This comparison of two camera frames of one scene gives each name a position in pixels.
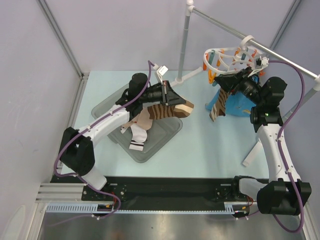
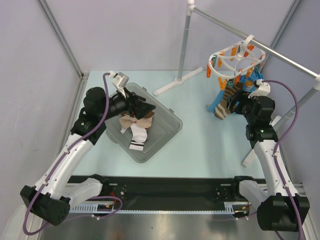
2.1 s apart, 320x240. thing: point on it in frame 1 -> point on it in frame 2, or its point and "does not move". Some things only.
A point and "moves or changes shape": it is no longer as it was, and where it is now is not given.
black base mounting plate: [161, 190] does not move
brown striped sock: [161, 111] moves or changes shape
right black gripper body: [236, 82] -> [235, 104]
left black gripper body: [165, 99] -> [124, 105]
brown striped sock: [218, 109] moves or changes shape
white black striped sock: [136, 145] does not move
